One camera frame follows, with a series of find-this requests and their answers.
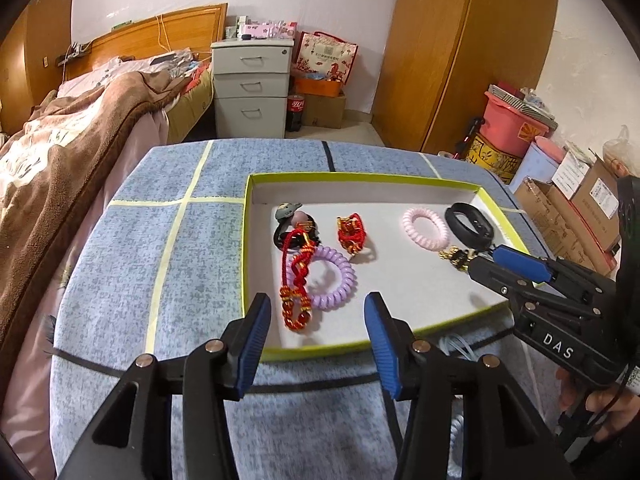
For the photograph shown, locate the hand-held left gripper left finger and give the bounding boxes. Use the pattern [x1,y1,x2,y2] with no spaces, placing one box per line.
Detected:
[57,292,273,480]

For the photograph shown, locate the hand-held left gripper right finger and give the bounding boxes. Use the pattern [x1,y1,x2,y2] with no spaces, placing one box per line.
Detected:
[364,291,576,480]

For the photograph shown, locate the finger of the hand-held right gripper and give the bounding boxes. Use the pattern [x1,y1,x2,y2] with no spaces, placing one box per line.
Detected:
[490,245,618,301]
[467,256,601,318]

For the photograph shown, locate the gold bead hair tie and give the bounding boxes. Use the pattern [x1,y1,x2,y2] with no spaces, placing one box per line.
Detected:
[439,244,481,273]

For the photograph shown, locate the red knotted cord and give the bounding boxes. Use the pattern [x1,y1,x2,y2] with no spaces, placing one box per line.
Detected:
[279,228,321,333]

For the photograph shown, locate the green cardboard box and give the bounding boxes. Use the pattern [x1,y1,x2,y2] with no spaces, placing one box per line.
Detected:
[242,172,531,363]

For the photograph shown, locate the purple spiral hair tie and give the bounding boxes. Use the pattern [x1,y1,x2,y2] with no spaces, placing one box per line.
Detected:
[305,246,357,311]

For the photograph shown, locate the pink spiral hair tie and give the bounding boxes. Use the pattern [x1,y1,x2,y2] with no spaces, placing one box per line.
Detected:
[402,206,449,252]

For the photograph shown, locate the red and gold bracelet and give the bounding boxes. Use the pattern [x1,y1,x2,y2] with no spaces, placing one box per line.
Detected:
[336,212,368,256]

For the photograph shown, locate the person's right hand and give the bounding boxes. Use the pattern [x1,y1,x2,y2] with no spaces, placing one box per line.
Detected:
[555,367,640,443]

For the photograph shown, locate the large cardboard box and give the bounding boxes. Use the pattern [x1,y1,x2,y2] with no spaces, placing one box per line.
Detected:
[512,175,623,276]

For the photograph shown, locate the black wristband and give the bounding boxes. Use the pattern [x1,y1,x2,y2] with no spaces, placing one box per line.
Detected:
[444,201,496,251]

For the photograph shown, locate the light blue round box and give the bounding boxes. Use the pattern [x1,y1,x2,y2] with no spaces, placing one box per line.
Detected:
[520,135,566,186]

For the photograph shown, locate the white labelled box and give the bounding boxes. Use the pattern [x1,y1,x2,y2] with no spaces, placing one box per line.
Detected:
[550,149,598,198]

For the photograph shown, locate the blue patterned cloth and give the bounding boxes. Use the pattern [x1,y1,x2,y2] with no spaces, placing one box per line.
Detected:
[50,139,561,480]

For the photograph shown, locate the yellow patterned box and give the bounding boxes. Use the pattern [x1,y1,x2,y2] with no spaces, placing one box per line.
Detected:
[465,132,526,186]

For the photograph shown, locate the red and black stick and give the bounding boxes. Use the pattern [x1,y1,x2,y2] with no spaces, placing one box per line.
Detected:
[452,116,486,161]

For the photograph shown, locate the pink plastic bin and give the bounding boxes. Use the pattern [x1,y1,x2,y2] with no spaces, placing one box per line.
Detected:
[482,91,553,158]

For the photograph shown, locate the clear plastic bag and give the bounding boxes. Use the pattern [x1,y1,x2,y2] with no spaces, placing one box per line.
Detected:
[602,125,640,178]

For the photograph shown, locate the grey striped box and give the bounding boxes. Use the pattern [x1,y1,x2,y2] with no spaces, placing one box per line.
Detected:
[487,84,558,131]

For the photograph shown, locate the large wooden wardrobe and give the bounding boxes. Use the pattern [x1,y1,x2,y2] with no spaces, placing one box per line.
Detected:
[372,0,561,153]

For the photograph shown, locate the pink bed sheet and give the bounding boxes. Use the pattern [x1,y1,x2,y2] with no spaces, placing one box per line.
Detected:
[0,105,171,480]

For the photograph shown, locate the small cardboard box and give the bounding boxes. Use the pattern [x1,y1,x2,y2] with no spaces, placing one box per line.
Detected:
[302,92,347,129]

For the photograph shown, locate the cola bottle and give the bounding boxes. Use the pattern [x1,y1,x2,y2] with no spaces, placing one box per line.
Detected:
[285,94,306,133]

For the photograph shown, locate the grey drawer cabinet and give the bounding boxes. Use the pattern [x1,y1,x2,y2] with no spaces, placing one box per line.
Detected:
[210,39,293,140]

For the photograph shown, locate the tan quilt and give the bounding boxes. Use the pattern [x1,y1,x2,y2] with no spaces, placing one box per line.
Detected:
[167,65,216,143]

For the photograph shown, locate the orange box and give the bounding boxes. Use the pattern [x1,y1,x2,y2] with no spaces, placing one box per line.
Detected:
[294,76,346,98]

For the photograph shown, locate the brown blanket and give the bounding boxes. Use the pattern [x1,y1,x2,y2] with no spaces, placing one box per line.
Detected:
[0,67,201,386]

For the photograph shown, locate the red gift bag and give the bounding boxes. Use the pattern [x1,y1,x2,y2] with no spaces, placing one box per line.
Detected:
[295,31,359,86]

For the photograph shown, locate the pink packet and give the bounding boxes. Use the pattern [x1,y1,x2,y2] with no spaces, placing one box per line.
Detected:
[235,19,298,41]

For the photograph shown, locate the wooden headboard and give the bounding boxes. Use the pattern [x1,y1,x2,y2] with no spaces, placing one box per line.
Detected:
[62,2,228,81]

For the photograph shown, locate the grey cord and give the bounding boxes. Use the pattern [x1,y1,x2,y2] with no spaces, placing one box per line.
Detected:
[437,337,483,361]

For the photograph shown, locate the blue spiral hair tie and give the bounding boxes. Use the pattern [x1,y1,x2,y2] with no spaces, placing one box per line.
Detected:
[449,414,465,478]

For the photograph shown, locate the black hair tie with ornament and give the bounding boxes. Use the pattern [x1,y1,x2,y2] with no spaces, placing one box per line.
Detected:
[272,201,321,251]

